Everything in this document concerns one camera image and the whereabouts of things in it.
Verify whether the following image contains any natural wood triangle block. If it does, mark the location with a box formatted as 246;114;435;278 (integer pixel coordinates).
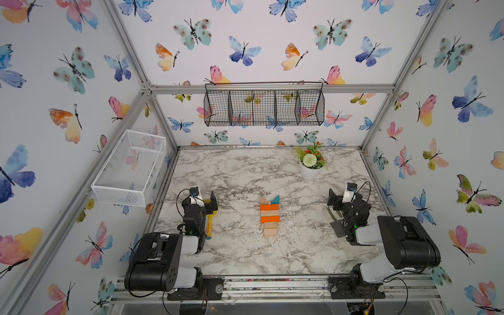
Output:
259;197;270;206

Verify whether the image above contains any long natural wood block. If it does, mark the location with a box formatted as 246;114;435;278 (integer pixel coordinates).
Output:
261;210;280;217

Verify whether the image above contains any orange rectangular block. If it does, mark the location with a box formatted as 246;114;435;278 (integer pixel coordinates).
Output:
260;204;279;211
261;216;280;224

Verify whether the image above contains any short natural wood block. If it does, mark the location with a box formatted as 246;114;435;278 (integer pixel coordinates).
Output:
263;222;278;229

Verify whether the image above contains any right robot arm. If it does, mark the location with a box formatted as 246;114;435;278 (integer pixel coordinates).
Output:
327;183;441;299

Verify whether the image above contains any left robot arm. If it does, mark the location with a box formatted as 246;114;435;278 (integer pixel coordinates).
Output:
124;187;222;301

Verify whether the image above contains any striped green white cloth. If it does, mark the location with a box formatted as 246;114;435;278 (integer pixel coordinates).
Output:
324;206;339;223

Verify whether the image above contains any yellow toy shovel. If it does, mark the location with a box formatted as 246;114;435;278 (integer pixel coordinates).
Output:
206;211;217;240

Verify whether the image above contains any potted artificial flower plant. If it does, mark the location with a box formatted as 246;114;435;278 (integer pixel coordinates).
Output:
294;141;328;180

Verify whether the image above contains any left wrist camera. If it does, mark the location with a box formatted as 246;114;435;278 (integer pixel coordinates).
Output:
189;186;205;207

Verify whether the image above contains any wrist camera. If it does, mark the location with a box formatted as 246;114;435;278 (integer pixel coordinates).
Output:
342;182;358;203
189;186;205;207

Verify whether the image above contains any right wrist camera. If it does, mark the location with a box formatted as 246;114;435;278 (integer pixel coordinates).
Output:
342;182;358;203

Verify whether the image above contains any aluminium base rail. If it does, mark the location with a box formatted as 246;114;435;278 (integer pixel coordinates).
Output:
112;274;442;308

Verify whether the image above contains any white mesh wall basket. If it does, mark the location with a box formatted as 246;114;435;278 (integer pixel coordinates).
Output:
91;129;167;207

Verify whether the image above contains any black wire wall basket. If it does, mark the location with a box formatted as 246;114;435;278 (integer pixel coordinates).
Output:
203;81;326;127

